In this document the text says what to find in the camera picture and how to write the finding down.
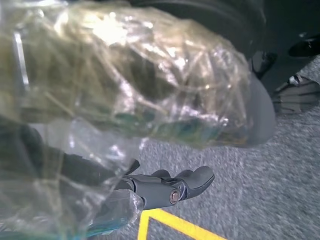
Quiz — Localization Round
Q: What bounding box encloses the yellow floor tape outline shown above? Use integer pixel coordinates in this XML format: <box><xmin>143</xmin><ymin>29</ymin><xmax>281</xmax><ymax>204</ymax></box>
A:
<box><xmin>137</xmin><ymin>208</ymin><xmax>228</xmax><ymax>240</ymax></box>

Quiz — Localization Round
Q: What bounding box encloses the black ribbed foot pad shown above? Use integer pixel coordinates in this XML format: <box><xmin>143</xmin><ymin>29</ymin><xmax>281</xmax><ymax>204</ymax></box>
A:
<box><xmin>272</xmin><ymin>74</ymin><xmax>320</xmax><ymax>116</ymax></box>

